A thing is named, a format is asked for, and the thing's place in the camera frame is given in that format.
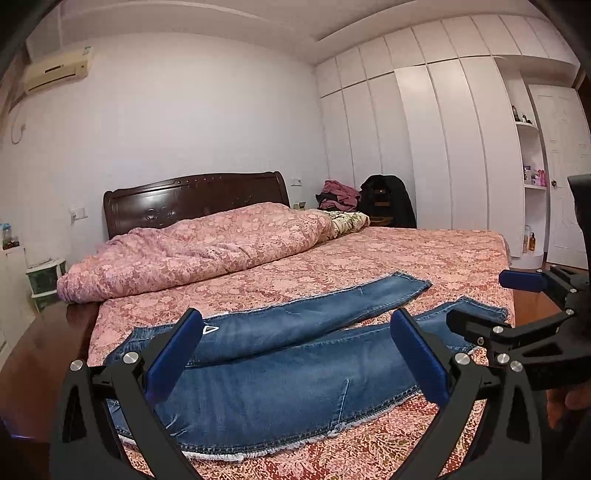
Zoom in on blue denim jeans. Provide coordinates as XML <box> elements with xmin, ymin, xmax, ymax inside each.
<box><xmin>103</xmin><ymin>270</ymin><xmax>510</xmax><ymax>463</ymax></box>

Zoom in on person's hand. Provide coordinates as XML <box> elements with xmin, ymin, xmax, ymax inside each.
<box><xmin>546</xmin><ymin>383</ymin><xmax>591</xmax><ymax>430</ymax></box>

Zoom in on pink floral bedspread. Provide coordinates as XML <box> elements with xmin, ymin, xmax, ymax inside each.
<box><xmin>85</xmin><ymin>225</ymin><xmax>516</xmax><ymax>480</ymax></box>

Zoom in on white corner shelf unit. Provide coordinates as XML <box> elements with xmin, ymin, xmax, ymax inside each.
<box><xmin>502</xmin><ymin>69</ymin><xmax>549</xmax><ymax>270</ymax></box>

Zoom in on pink bottles on shelf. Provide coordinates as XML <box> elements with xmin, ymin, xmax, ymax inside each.
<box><xmin>523</xmin><ymin>165</ymin><xmax>547</xmax><ymax>188</ymax></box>

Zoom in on white left side cabinet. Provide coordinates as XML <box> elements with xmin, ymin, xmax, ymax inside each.
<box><xmin>1</xmin><ymin>246</ymin><xmax>36</xmax><ymax>366</ymax></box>

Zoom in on white door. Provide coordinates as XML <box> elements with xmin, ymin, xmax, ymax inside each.
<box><xmin>529</xmin><ymin>85</ymin><xmax>590</xmax><ymax>269</ymax></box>

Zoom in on black jacket on chair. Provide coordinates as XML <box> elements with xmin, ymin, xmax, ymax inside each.
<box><xmin>358</xmin><ymin>175</ymin><xmax>417</xmax><ymax>229</ymax></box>

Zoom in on floral yellow pillow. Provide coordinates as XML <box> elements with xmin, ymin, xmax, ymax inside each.
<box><xmin>324</xmin><ymin>211</ymin><xmax>370</xmax><ymax>239</ymax></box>

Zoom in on maroon clothes pile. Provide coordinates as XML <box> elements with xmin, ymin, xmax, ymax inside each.
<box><xmin>315</xmin><ymin>180</ymin><xmax>361</xmax><ymax>212</ymax></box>

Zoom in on white built-in wardrobe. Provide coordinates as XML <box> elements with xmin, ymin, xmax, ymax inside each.
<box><xmin>315</xmin><ymin>14</ymin><xmax>580</xmax><ymax>257</ymax></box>

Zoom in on pink folded quilt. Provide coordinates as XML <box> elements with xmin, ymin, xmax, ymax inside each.
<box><xmin>57</xmin><ymin>202</ymin><xmax>335</xmax><ymax>304</ymax></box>

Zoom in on dark wooden headboard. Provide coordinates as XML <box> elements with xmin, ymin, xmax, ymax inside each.
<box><xmin>103</xmin><ymin>171</ymin><xmax>290</xmax><ymax>239</ymax></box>

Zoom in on white wall socket left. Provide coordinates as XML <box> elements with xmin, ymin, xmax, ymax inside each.
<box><xmin>70</xmin><ymin>207</ymin><xmax>87</xmax><ymax>223</ymax></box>

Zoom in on white wall air conditioner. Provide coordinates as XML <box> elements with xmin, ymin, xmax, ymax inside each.
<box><xmin>23</xmin><ymin>46</ymin><xmax>94</xmax><ymax>95</ymax></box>

